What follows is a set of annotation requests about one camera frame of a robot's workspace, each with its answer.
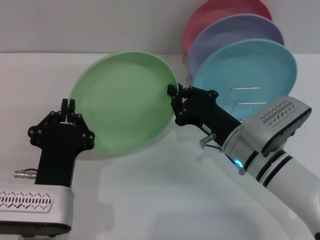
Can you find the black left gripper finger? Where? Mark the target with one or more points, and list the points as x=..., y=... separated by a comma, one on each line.
x=72, y=110
x=65, y=110

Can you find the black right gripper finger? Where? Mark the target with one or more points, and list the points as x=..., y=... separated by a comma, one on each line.
x=176, y=100
x=186, y=92

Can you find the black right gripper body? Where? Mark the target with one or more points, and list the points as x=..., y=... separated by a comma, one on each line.
x=207, y=110

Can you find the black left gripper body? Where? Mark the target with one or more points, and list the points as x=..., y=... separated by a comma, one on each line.
x=60, y=145

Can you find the green plastic plate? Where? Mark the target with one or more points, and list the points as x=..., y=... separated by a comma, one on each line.
x=125, y=105

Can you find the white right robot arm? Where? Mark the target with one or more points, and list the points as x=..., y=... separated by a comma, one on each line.
x=287, y=172

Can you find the teal plastic plate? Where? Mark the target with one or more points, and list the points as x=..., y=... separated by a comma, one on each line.
x=237, y=65

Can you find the purple plastic plate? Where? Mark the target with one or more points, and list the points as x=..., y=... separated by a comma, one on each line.
x=237, y=30

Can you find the pink plastic plate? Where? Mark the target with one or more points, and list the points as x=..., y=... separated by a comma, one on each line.
x=212, y=15

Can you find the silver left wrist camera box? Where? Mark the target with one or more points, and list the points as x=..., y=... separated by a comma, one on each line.
x=37, y=205

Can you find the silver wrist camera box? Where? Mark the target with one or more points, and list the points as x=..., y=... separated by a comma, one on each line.
x=280, y=120
x=37, y=205

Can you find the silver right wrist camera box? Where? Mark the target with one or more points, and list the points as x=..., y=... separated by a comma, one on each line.
x=280, y=120

